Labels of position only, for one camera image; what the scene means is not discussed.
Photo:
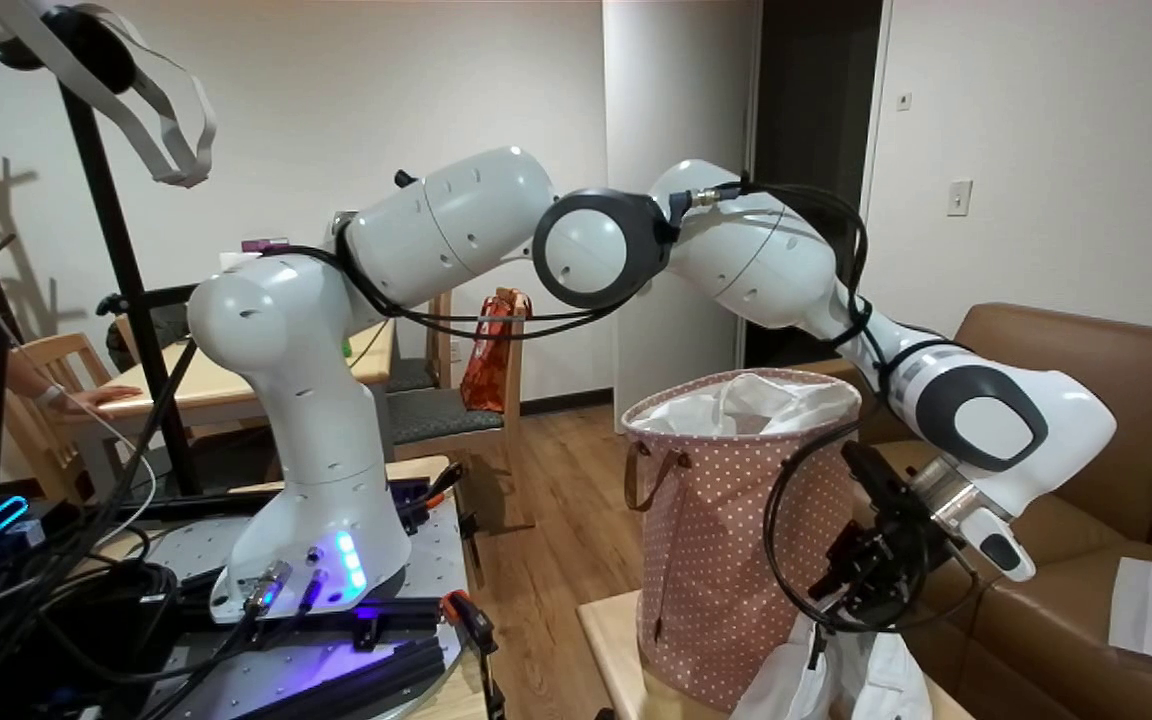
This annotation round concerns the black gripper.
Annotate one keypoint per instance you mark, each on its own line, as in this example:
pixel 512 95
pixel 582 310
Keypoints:
pixel 884 575

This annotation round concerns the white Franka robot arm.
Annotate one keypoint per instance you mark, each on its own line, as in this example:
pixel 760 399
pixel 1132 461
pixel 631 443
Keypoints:
pixel 310 401

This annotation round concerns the pink polka dot laundry bag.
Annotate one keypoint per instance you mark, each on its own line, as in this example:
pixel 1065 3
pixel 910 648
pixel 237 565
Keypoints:
pixel 737 562

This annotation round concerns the brown leather sofa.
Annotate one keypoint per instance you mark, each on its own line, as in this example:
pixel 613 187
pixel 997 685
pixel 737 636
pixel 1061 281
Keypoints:
pixel 1139 401

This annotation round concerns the grey robot mounting plate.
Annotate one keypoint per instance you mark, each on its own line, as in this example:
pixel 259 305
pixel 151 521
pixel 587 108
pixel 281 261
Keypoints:
pixel 436 555

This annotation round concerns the wooden chair grey seat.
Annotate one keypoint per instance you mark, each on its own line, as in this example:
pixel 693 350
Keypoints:
pixel 441 420

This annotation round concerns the white door with black lock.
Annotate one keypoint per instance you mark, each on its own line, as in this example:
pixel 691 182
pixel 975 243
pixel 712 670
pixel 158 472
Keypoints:
pixel 682 82

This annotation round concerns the light wooden chair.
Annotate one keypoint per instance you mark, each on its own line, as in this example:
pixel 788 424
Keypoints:
pixel 58 364

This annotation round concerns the wooden coat rack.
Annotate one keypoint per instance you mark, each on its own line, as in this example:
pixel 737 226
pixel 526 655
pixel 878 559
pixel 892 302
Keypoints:
pixel 16 264

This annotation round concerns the white wall light switch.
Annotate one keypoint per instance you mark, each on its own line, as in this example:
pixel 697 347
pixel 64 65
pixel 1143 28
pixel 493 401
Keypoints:
pixel 962 199

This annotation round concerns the black rail bar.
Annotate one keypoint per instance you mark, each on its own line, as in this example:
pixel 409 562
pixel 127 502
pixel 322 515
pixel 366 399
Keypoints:
pixel 338 664

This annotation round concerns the black camera stand pole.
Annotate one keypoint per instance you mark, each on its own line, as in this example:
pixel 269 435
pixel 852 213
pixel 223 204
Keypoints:
pixel 123 281

